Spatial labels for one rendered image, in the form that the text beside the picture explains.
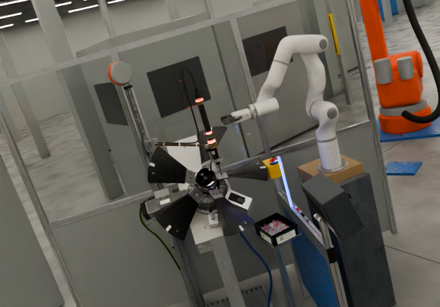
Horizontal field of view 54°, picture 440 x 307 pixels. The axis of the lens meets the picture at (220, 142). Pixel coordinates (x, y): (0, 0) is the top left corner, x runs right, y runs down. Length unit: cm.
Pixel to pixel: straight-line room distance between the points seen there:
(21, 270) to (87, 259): 86
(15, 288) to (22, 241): 41
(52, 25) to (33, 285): 365
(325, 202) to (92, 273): 219
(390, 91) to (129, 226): 393
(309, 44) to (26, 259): 294
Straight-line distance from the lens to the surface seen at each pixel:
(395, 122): 604
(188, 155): 278
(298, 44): 245
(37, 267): 417
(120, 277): 351
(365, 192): 272
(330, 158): 265
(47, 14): 655
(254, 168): 249
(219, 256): 277
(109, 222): 331
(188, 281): 335
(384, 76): 590
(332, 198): 175
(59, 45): 651
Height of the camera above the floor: 199
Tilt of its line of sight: 14 degrees down
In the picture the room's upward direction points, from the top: 16 degrees counter-clockwise
